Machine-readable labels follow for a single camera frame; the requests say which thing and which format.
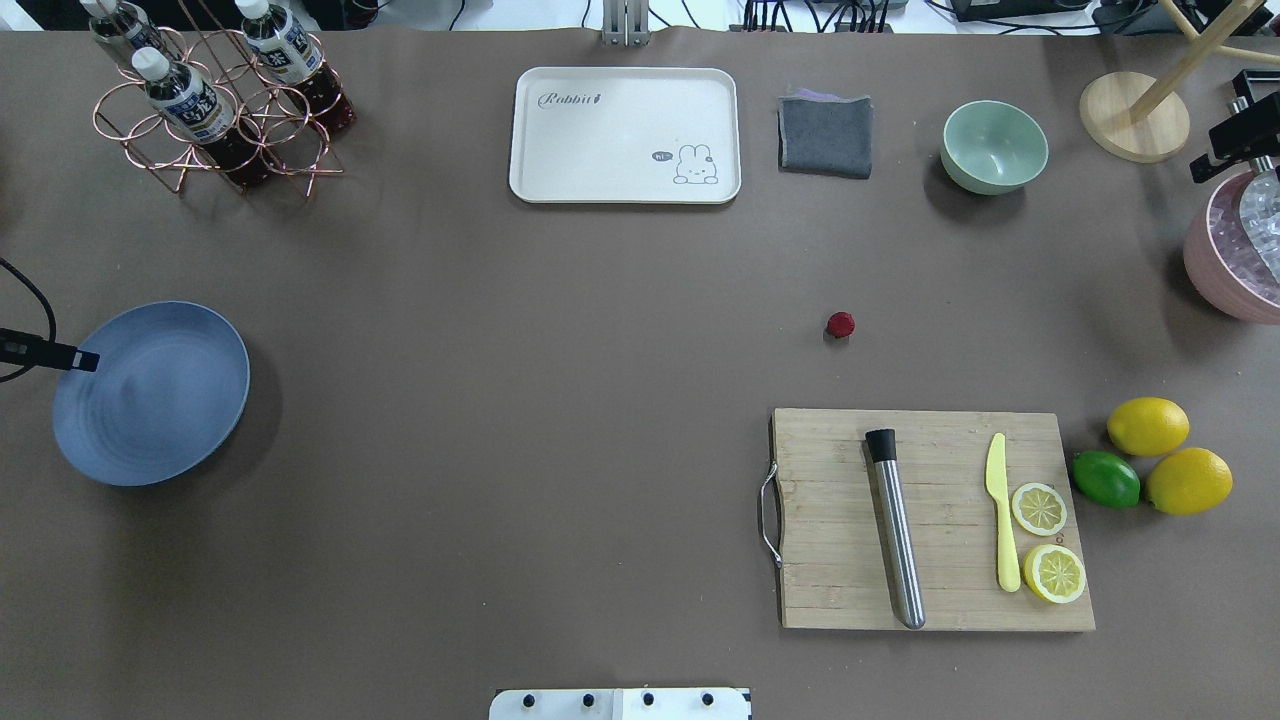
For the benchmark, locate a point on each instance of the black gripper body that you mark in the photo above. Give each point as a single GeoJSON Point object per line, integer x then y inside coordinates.
{"type": "Point", "coordinates": [1232, 140]}

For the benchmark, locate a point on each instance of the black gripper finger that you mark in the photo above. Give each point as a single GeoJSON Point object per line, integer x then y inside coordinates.
{"type": "Point", "coordinates": [26, 349]}

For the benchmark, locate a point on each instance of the blue plate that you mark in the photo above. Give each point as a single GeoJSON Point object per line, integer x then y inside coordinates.
{"type": "Point", "coordinates": [170, 387]}

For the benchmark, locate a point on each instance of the red strawberry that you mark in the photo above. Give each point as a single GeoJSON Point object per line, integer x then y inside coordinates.
{"type": "Point", "coordinates": [840, 325]}

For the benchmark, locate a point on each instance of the pink bowl with ice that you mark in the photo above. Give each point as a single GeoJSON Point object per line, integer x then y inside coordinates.
{"type": "Point", "coordinates": [1221, 261]}

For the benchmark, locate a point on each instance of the wooden cup stand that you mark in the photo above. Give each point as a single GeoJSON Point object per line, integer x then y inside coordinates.
{"type": "Point", "coordinates": [1139, 118]}

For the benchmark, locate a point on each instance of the mint green bowl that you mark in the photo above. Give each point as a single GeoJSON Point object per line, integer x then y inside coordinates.
{"type": "Point", "coordinates": [991, 147]}

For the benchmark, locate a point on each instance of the dark drink bottle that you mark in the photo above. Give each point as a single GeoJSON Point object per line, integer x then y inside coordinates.
{"type": "Point", "coordinates": [196, 109]}
{"type": "Point", "coordinates": [293, 60]}
{"type": "Point", "coordinates": [121, 28]}

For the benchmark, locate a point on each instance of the yellow lemon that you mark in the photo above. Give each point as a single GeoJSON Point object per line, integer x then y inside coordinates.
{"type": "Point", "coordinates": [1189, 481]}
{"type": "Point", "coordinates": [1148, 426]}

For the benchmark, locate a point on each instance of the green lime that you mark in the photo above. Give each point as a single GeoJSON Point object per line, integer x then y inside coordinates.
{"type": "Point", "coordinates": [1106, 478]}

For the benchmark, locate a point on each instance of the lemon half slice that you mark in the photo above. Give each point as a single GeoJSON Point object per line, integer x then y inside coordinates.
{"type": "Point", "coordinates": [1039, 509]}
{"type": "Point", "coordinates": [1054, 573]}

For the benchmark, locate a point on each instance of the grey folded cloth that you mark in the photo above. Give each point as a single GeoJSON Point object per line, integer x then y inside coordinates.
{"type": "Point", "coordinates": [826, 134]}

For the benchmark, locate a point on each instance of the yellow plastic knife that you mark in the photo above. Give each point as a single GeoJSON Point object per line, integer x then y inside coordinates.
{"type": "Point", "coordinates": [997, 487]}

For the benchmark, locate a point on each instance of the wooden cutting board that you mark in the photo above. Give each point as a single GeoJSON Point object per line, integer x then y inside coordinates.
{"type": "Point", "coordinates": [834, 572]}

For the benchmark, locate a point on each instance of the steel muddler black tip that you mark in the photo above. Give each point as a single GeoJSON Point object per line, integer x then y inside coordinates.
{"type": "Point", "coordinates": [906, 591]}

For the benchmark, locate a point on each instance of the cream rabbit tray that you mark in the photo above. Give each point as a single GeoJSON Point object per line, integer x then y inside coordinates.
{"type": "Point", "coordinates": [625, 135]}

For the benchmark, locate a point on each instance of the copper wire bottle rack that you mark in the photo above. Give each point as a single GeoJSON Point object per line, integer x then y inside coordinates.
{"type": "Point", "coordinates": [295, 148]}

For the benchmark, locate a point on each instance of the aluminium frame post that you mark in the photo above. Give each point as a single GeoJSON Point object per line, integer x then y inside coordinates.
{"type": "Point", "coordinates": [625, 23]}

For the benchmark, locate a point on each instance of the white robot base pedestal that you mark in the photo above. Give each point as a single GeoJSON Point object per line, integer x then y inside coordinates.
{"type": "Point", "coordinates": [623, 703]}

